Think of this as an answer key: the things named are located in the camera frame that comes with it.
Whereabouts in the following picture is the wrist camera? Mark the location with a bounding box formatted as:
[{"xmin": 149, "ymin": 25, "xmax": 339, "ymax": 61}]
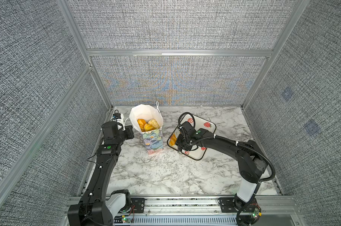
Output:
[
  {"xmin": 112, "ymin": 110, "xmax": 125, "ymax": 131},
  {"xmin": 180, "ymin": 121, "xmax": 196, "ymax": 137}
]

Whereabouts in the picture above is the aluminium enclosure frame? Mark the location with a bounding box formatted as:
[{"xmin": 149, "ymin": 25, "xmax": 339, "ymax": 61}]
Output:
[{"xmin": 0, "ymin": 1, "xmax": 303, "ymax": 208}]

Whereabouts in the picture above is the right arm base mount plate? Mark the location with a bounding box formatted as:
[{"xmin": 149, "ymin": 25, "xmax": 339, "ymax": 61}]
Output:
[{"xmin": 217, "ymin": 197, "xmax": 261, "ymax": 215}]

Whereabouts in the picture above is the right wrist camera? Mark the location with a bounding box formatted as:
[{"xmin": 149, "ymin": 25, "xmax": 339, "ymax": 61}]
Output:
[{"xmin": 180, "ymin": 121, "xmax": 196, "ymax": 137}]

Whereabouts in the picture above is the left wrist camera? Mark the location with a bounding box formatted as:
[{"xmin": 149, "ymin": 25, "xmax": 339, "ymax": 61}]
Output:
[{"xmin": 112, "ymin": 110, "xmax": 125, "ymax": 131}]

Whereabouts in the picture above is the aluminium front rail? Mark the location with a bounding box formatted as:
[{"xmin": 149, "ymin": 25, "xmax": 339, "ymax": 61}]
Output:
[{"xmin": 60, "ymin": 194, "xmax": 307, "ymax": 226}]

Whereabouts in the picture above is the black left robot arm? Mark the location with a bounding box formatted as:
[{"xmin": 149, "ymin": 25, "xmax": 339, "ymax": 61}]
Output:
[{"xmin": 67, "ymin": 121, "xmax": 134, "ymax": 226}]

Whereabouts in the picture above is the floral white paper bag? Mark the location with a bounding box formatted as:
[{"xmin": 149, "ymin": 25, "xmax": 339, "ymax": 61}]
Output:
[{"xmin": 129, "ymin": 101, "xmax": 164, "ymax": 155}]

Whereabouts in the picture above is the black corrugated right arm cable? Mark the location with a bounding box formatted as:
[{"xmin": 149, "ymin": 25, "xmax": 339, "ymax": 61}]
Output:
[{"xmin": 177, "ymin": 111, "xmax": 276, "ymax": 183}]

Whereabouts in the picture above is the long fake bread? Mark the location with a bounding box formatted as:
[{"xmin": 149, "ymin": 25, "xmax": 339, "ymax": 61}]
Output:
[{"xmin": 137, "ymin": 119, "xmax": 147, "ymax": 132}]

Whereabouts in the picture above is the white tray black rim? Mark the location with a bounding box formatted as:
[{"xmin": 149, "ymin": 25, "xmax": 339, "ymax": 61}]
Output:
[{"xmin": 167, "ymin": 112, "xmax": 217, "ymax": 161}]

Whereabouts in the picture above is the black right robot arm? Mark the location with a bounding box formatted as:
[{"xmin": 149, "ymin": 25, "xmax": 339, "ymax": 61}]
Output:
[{"xmin": 175, "ymin": 127, "xmax": 269, "ymax": 211}]

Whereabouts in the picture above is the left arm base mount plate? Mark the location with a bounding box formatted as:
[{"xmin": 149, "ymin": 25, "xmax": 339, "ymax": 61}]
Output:
[{"xmin": 131, "ymin": 198, "xmax": 146, "ymax": 213}]

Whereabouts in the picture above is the fake croissant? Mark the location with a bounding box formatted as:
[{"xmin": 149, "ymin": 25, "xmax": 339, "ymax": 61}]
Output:
[
  {"xmin": 169, "ymin": 133, "xmax": 177, "ymax": 146},
  {"xmin": 148, "ymin": 119, "xmax": 160, "ymax": 129},
  {"xmin": 144, "ymin": 123, "xmax": 156, "ymax": 132}
]

